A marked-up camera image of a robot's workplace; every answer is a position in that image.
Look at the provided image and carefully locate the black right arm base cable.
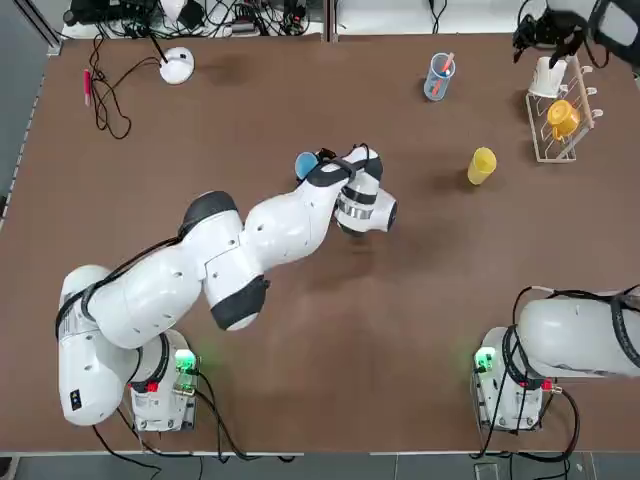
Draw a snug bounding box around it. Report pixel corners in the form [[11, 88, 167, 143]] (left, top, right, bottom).
[[469, 387, 581, 462]]

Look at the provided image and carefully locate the orange pen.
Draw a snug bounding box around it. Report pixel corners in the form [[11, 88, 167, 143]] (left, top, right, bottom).
[[431, 52, 457, 97]]

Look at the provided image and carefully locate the white mug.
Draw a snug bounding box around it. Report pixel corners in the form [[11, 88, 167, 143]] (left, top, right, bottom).
[[526, 55, 572, 99]]

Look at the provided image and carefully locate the aluminium frame rail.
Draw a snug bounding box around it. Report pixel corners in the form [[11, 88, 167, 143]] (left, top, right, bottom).
[[0, 0, 65, 54]]

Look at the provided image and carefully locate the black lamp cable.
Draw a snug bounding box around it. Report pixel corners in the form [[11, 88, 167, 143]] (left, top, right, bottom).
[[89, 32, 169, 141]]

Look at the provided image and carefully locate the yellow plastic cup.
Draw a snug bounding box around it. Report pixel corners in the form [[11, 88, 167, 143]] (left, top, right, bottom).
[[466, 146, 498, 187]]

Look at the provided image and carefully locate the black electronic device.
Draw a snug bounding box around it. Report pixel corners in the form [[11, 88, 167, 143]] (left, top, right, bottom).
[[63, 0, 151, 27]]

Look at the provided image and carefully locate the clear measuring beaker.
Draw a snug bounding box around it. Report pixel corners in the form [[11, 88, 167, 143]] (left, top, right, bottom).
[[423, 52, 458, 102]]

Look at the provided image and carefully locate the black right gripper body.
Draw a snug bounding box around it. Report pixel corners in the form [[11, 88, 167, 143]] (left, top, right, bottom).
[[529, 8, 588, 47]]

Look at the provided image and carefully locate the blue plastic cup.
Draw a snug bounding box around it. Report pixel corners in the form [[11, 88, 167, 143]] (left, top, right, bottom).
[[293, 151, 322, 182]]

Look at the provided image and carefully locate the yellow mug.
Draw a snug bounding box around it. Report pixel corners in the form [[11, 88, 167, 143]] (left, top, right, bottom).
[[545, 99, 582, 142]]

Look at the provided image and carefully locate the black arm base cable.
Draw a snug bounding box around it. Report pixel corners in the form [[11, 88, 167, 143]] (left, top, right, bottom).
[[469, 387, 581, 462], [189, 368, 304, 462]]

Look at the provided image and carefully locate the white desk lamp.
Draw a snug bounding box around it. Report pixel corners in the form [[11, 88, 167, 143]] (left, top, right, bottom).
[[144, 0, 197, 86]]

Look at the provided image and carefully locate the black left arm base cable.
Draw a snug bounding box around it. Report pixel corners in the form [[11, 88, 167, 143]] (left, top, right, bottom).
[[189, 368, 304, 462]]

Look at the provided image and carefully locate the aluminium frame post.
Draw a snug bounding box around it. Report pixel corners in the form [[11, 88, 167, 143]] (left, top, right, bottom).
[[323, 0, 339, 45]]

